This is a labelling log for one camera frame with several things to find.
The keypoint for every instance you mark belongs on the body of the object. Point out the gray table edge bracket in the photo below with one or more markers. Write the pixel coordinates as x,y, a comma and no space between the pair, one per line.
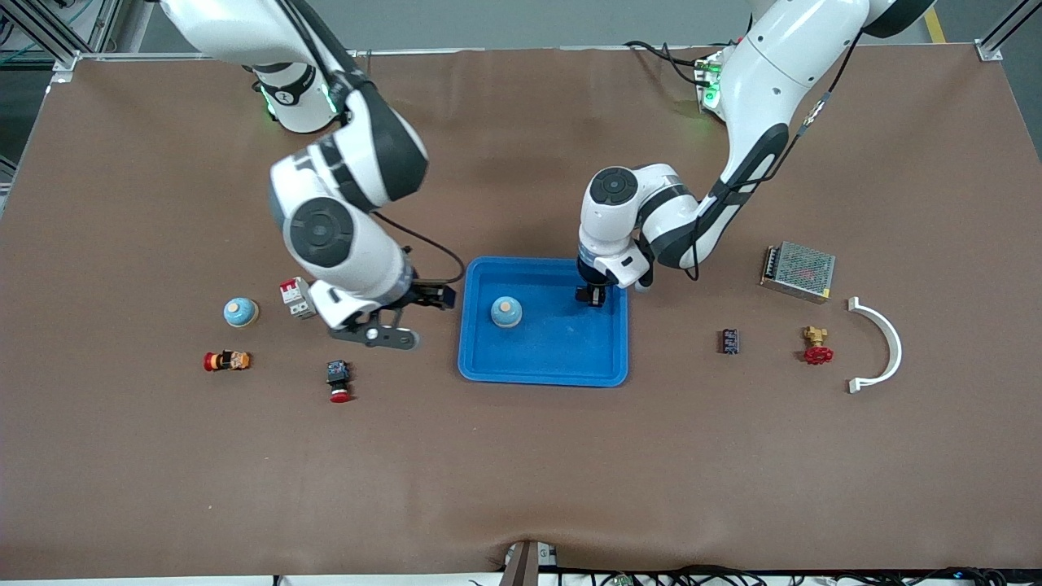
525,566

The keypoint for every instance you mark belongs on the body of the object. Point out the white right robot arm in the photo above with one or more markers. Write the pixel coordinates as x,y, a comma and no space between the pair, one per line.
370,256

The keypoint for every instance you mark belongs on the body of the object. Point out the aluminium frame post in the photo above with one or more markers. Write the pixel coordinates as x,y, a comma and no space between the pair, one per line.
61,63
988,52

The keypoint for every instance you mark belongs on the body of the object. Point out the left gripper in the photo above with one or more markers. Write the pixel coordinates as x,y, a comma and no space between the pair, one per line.
592,292

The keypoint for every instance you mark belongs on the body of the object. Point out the white curved pipe clamp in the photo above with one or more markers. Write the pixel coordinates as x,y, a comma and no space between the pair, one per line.
897,348

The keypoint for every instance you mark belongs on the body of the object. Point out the brass valve red handwheel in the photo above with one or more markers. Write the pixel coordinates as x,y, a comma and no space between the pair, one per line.
817,355

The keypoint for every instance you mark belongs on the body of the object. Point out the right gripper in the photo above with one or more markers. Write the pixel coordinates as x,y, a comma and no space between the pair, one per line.
424,293

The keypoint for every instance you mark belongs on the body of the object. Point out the blue plastic tray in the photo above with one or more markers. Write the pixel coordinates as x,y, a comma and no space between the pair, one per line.
541,358

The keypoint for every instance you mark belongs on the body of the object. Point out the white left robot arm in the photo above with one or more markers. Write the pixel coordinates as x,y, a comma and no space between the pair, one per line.
773,73

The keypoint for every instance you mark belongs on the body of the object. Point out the short dark electrolytic capacitor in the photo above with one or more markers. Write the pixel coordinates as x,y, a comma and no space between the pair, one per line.
729,342

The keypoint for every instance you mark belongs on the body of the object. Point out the tall brown electrolytic capacitor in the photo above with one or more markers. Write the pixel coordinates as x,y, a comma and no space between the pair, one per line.
592,297

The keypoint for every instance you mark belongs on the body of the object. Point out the white red circuit breaker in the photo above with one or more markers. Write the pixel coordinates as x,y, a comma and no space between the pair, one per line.
293,295

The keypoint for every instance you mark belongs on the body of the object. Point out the blue dome call bell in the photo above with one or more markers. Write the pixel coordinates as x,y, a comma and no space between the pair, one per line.
241,312
505,316

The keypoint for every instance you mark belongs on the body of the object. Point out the black red emergency button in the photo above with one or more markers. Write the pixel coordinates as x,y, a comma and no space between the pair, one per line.
339,376

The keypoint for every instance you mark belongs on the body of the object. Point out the metal mesh power supply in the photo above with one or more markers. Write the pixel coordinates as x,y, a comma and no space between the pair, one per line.
799,271

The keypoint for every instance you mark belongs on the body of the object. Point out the orange emergency stop button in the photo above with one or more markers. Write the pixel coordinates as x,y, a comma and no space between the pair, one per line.
229,360

